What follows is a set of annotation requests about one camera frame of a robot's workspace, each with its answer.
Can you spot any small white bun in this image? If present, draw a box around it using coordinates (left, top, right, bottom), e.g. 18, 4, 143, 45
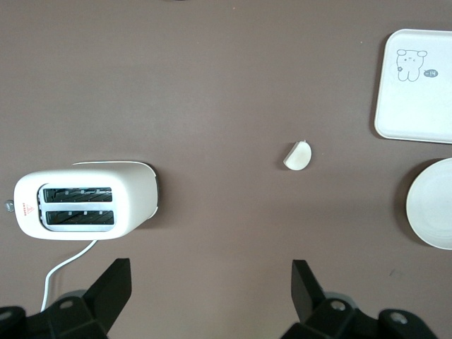
281, 140, 314, 172

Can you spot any round cream plate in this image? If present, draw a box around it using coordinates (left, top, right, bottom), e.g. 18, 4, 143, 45
405, 157, 452, 251

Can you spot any cream rabbit print tray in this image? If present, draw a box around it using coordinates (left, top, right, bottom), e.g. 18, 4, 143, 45
374, 28, 452, 145

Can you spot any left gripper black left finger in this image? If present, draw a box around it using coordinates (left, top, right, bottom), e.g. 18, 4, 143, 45
83, 258, 133, 335

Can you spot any white two-slot toaster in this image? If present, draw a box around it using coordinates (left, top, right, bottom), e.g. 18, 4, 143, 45
2, 160, 160, 242

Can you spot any white toaster power cable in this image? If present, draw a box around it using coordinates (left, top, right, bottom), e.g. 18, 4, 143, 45
40, 239, 102, 314

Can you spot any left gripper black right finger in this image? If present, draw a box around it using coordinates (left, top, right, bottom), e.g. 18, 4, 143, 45
290, 259, 325, 323

